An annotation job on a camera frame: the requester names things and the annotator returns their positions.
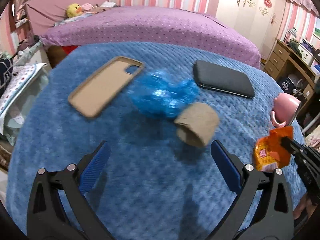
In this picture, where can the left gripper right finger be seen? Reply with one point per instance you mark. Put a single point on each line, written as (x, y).
(262, 208)

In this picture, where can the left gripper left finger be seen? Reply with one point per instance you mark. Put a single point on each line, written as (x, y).
(58, 208)

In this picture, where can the orange snack wrapper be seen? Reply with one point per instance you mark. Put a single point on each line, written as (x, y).
(268, 153)

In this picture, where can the cardboard tape roll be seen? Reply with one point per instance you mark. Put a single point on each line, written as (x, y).
(196, 125)

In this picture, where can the blue plastic bag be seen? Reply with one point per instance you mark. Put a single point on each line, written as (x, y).
(154, 95)

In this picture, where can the right hand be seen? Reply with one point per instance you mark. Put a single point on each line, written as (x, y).
(304, 204)

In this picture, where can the pink steel-lined mug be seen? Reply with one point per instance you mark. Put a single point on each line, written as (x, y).
(284, 111)

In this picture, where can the wooden desk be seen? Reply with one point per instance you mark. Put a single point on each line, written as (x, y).
(283, 61)

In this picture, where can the black phone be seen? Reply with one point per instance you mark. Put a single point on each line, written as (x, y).
(222, 79)

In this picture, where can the tan phone case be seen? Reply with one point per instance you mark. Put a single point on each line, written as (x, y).
(99, 89)

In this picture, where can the white wardrobe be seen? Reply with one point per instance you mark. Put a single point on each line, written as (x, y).
(257, 20)

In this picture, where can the pink headboard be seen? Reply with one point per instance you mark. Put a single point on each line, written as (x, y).
(43, 14)

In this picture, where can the yellow duck plush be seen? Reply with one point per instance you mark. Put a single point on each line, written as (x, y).
(73, 10)

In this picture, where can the purple bedspread bed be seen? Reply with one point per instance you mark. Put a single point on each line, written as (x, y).
(155, 24)

